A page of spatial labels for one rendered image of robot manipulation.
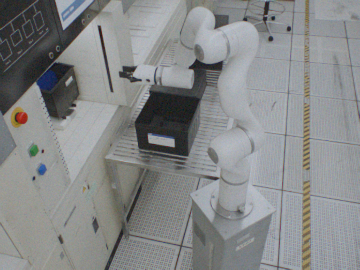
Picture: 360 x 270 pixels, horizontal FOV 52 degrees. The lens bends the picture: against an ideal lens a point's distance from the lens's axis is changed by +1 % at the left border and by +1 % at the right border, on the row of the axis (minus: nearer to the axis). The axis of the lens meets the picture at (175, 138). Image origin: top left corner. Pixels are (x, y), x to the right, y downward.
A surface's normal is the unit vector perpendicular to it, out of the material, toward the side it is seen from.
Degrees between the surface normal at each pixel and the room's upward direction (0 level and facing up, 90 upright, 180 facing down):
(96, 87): 90
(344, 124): 0
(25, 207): 90
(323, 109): 0
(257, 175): 0
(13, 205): 90
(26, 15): 90
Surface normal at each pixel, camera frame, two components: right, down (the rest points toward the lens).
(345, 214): -0.04, -0.73
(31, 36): 0.97, 0.14
